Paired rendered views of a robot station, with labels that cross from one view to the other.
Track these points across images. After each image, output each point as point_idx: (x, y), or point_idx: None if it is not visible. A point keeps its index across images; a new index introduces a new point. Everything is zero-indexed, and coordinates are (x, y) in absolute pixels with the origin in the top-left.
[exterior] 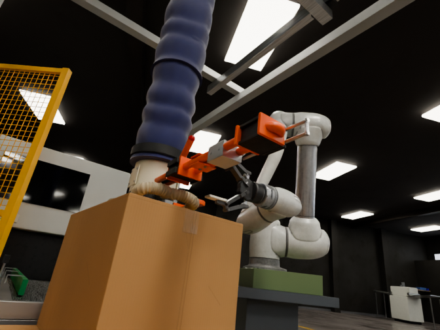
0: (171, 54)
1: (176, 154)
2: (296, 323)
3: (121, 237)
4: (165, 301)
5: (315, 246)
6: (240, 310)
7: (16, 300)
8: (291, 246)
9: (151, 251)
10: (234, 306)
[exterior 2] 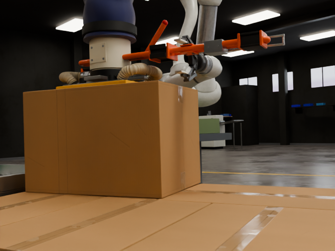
0: None
1: (134, 30)
2: (200, 155)
3: (160, 112)
4: (178, 149)
5: (213, 95)
6: None
7: None
8: None
9: (170, 119)
10: (199, 146)
